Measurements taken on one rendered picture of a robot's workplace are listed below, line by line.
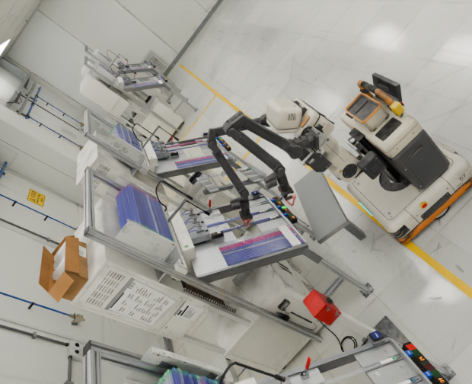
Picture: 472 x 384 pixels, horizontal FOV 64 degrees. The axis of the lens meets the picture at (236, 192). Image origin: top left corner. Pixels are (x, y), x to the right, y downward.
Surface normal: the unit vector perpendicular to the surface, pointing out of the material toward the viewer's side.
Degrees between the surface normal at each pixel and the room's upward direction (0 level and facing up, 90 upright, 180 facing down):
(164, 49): 90
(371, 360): 47
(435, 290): 0
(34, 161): 90
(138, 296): 89
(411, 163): 90
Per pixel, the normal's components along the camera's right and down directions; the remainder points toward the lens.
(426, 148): 0.26, 0.52
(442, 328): -0.70, -0.47
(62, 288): -0.24, -0.04
